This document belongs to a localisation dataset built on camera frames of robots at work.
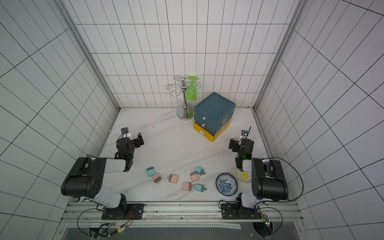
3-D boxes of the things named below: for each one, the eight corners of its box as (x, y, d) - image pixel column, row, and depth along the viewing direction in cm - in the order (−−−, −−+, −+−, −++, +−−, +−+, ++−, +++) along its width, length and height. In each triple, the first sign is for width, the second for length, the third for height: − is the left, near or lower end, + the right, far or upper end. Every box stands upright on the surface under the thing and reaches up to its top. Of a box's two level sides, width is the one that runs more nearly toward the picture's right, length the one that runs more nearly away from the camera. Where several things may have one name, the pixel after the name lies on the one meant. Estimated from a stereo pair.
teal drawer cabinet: (190, 127, 109) (190, 107, 92) (209, 111, 119) (212, 91, 102) (211, 143, 100) (215, 124, 83) (229, 124, 110) (236, 104, 94)
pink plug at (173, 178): (166, 180, 85) (165, 179, 83) (169, 173, 87) (168, 172, 86) (176, 184, 83) (175, 183, 82) (179, 177, 86) (178, 175, 84)
